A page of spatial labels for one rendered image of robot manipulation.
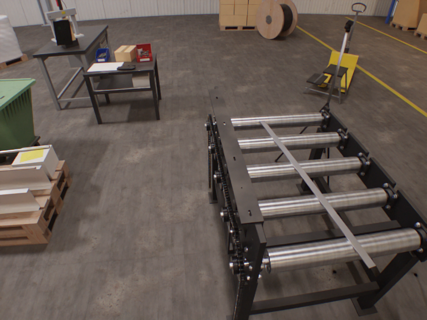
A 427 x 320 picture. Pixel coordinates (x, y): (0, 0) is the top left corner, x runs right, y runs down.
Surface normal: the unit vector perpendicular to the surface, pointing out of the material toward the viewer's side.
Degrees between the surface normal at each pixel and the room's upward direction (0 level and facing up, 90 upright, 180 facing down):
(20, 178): 90
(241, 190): 0
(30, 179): 90
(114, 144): 0
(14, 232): 0
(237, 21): 90
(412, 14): 90
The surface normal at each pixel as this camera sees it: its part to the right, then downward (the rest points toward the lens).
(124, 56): -0.08, 0.64
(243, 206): 0.00, -0.77
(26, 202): 0.14, 0.63
